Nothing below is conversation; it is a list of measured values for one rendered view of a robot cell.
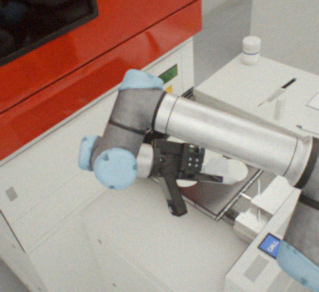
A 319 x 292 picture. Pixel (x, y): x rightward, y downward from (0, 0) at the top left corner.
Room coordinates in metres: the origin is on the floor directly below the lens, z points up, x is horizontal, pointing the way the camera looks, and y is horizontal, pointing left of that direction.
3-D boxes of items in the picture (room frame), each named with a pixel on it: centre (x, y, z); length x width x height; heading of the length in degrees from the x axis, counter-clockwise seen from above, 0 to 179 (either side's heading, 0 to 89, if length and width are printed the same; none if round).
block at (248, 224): (0.63, -0.23, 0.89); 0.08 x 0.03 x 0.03; 44
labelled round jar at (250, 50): (1.37, -0.41, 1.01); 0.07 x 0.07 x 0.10
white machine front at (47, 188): (0.95, 0.15, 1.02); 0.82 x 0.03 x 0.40; 134
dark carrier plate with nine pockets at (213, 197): (0.92, -0.15, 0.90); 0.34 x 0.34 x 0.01; 44
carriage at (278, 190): (0.74, -0.34, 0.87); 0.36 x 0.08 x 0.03; 134
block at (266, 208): (0.68, -0.29, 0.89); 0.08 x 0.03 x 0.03; 44
